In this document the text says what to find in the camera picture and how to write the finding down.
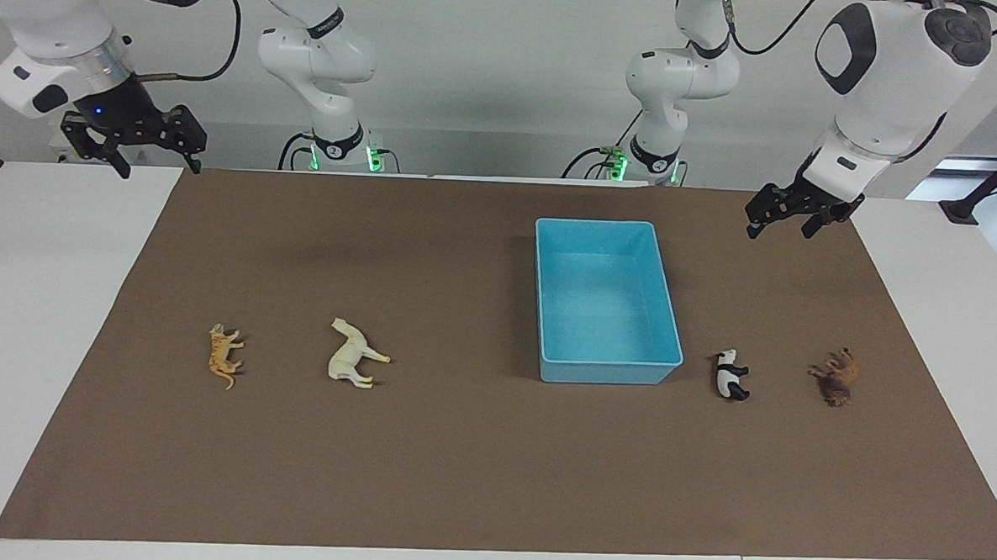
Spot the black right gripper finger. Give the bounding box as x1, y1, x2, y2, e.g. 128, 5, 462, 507
160, 105, 208, 174
59, 112, 134, 179

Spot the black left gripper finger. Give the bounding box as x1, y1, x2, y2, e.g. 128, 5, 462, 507
802, 211, 843, 240
744, 183, 802, 242

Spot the brown lion toy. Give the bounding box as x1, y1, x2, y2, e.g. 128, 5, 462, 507
806, 346, 862, 409

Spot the black and white panda toy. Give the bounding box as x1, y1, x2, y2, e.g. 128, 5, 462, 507
712, 348, 753, 403

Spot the orange tiger toy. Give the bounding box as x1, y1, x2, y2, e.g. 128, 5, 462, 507
206, 323, 246, 391

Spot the cream white horse toy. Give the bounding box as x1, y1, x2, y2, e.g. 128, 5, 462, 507
326, 316, 394, 390

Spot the light blue storage box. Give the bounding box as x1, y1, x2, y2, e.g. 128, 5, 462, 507
529, 217, 689, 389

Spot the black clamp with slanted pole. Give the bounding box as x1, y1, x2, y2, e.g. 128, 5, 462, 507
938, 127, 997, 227

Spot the brown table mat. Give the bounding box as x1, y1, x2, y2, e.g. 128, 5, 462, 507
0, 157, 997, 560

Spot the black right base cable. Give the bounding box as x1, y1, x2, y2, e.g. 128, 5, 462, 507
278, 131, 316, 172

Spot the black base cable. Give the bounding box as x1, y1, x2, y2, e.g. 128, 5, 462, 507
562, 106, 641, 183
278, 131, 316, 172

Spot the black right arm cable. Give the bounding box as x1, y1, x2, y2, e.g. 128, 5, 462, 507
133, 0, 244, 86

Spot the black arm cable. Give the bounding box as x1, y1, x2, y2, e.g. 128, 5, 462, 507
723, 0, 825, 59
133, 0, 244, 86

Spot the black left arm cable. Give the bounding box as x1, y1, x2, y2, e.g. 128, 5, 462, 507
723, 0, 825, 59

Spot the black left base cable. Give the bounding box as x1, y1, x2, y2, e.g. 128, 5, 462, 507
562, 106, 641, 183

